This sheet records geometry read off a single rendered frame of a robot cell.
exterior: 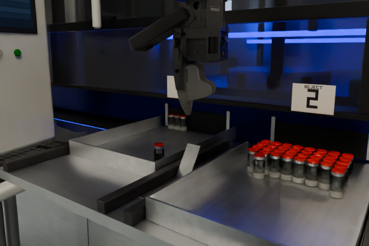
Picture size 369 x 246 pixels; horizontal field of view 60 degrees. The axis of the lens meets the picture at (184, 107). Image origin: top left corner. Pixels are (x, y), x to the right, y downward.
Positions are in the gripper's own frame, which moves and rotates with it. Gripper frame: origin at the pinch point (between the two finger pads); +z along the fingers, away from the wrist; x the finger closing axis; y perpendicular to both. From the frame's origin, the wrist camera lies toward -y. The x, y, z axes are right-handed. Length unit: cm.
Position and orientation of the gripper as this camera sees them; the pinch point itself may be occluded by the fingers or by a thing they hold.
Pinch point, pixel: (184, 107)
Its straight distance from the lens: 57.8
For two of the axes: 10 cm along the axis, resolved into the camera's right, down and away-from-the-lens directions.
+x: 3.1, -1.8, 9.3
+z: 0.1, 9.8, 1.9
